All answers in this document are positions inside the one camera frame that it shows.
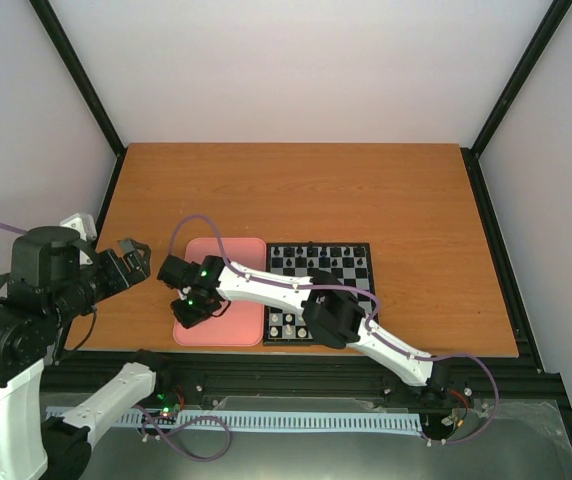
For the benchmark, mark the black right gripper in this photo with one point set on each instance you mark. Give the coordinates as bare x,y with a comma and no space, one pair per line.
191,322

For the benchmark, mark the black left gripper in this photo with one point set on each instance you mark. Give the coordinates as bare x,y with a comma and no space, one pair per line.
125,276

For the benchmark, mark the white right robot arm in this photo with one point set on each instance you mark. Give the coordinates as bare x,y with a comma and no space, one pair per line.
330,310

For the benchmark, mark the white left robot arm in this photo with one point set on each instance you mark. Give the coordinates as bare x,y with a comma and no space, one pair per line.
31,337

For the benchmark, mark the green circuit board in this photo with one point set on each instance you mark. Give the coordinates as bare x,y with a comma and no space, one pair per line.
170,411

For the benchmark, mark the row of black chess pieces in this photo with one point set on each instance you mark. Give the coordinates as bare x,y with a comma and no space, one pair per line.
318,255

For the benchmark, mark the black white chess board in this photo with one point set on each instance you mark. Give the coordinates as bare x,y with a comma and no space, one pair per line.
360,278

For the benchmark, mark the pink plastic tray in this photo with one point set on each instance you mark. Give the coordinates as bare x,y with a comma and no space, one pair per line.
242,324

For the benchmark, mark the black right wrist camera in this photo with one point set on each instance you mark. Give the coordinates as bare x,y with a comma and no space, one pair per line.
178,274

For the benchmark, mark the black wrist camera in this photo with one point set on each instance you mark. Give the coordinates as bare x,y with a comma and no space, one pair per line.
178,274
47,259

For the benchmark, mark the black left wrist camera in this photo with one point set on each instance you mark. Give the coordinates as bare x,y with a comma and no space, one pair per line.
47,259

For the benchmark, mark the light blue cable duct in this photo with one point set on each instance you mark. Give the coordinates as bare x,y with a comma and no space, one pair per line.
295,422

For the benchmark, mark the black left frame post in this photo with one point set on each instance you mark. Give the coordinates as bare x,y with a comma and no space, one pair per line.
54,29

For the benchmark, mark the black frame post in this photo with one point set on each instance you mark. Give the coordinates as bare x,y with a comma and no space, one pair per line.
538,43
54,29

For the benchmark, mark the black right frame post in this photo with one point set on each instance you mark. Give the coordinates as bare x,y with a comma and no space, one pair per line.
538,43

